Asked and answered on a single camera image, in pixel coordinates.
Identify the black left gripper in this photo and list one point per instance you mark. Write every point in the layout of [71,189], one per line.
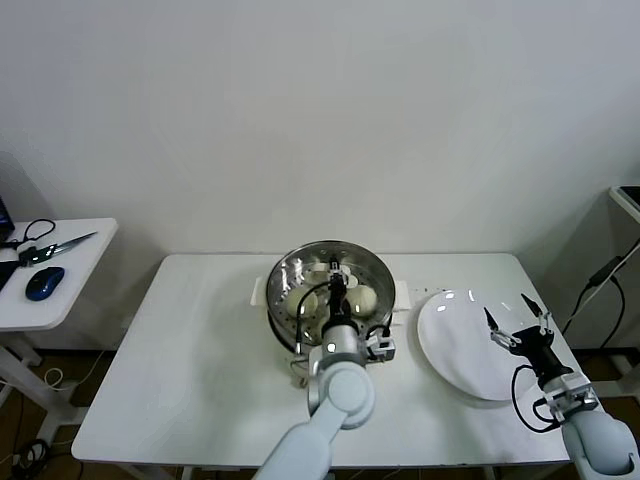
[339,307]

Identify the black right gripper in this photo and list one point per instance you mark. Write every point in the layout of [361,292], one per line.
[537,350]

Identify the white steamed baozi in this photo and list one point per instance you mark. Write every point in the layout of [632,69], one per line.
[364,300]
[300,301]

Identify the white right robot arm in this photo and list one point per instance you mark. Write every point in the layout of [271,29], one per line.
[595,445]

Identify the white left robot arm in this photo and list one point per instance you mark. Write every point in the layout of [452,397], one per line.
[345,395]

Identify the stainless steel steamer basket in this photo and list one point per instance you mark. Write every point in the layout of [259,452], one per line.
[382,280]

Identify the white round plate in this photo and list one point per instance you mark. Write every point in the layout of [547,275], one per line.
[450,345]

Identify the white cabinet with black top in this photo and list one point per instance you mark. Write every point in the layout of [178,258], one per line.
[625,220]

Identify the white side table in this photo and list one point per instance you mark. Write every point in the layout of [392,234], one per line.
[75,280]

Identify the blue computer mouse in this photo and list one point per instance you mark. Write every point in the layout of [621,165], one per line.
[45,282]

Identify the black laptop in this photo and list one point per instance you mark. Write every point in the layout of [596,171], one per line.
[5,275]

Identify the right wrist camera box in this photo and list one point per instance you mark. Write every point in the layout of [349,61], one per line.
[570,392]

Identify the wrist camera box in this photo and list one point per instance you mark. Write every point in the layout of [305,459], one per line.
[570,392]
[382,346]

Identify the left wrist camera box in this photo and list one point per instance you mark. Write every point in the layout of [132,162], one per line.
[382,346]

